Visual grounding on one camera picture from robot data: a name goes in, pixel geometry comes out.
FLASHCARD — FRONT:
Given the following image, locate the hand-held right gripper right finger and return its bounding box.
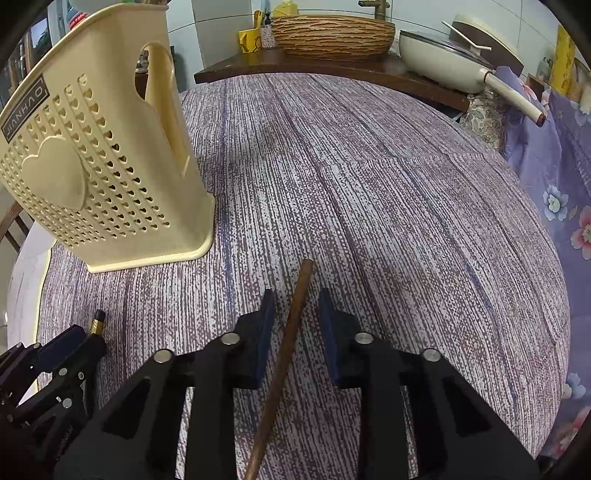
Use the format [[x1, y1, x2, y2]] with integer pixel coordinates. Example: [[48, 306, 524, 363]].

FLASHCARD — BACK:
[[318, 288, 541, 480]]

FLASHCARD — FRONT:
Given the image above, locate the purple floral cloth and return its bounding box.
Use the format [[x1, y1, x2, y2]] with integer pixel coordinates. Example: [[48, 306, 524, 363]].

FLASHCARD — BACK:
[[494, 65, 591, 457]]

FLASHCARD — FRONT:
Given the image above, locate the glass pan lid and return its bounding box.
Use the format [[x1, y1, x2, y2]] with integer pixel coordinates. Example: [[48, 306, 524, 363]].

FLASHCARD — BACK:
[[401, 30, 490, 58]]

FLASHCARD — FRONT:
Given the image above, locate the paisley cloth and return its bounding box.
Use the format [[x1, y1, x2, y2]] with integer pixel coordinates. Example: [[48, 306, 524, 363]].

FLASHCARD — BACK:
[[458, 92, 509, 151]]

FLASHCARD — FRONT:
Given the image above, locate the wooden picture frame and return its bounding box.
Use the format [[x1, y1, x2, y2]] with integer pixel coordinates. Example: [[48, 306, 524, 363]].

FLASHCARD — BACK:
[[568, 58, 589, 102]]

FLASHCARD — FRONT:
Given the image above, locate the yellow mug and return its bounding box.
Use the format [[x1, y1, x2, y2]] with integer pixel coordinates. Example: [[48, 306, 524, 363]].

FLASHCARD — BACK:
[[238, 28, 264, 55]]

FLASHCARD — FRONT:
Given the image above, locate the white plastic spoon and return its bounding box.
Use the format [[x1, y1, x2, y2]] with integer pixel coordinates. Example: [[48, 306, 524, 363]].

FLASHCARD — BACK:
[[442, 20, 492, 51]]

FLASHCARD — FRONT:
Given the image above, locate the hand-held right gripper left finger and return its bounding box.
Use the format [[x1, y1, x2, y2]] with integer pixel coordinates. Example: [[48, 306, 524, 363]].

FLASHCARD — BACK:
[[53, 289, 278, 480]]

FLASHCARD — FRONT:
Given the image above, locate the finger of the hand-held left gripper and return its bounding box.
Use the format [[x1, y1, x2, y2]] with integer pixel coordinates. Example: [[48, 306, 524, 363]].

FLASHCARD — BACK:
[[8, 338, 109, 426], [0, 324, 88, 403]]

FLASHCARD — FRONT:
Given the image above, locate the cream frying pan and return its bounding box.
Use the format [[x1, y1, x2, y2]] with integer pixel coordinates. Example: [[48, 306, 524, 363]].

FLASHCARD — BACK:
[[398, 30, 548, 125]]

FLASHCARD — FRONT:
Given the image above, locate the yellow scroll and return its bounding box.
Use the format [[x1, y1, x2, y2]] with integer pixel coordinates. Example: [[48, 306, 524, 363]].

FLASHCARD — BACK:
[[549, 25, 575, 95]]

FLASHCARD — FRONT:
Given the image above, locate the brown wooden chopstick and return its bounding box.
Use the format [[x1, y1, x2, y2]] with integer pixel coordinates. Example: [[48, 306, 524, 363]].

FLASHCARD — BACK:
[[242, 258, 315, 480]]

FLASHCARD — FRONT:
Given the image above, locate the woven pattern wash basin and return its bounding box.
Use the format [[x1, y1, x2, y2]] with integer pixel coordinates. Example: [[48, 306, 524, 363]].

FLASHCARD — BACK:
[[270, 14, 397, 60]]

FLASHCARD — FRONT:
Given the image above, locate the dark wooden counter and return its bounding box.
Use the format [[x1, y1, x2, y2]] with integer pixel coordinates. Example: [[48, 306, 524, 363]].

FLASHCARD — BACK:
[[194, 48, 472, 114]]

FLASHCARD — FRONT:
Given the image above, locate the wooden chair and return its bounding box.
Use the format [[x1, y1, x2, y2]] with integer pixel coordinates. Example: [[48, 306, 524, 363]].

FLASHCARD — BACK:
[[0, 203, 28, 252]]

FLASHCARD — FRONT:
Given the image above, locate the bronze faucet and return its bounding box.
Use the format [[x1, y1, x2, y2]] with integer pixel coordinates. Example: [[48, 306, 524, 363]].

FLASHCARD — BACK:
[[358, 0, 391, 21]]

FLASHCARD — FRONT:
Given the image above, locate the window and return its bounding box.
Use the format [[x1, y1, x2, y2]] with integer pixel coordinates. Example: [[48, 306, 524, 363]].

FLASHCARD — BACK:
[[18, 16, 51, 70]]

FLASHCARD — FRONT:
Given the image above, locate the cream perforated utensil holder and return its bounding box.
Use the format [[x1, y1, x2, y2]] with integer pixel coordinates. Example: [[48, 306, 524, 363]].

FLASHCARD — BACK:
[[0, 4, 217, 274]]

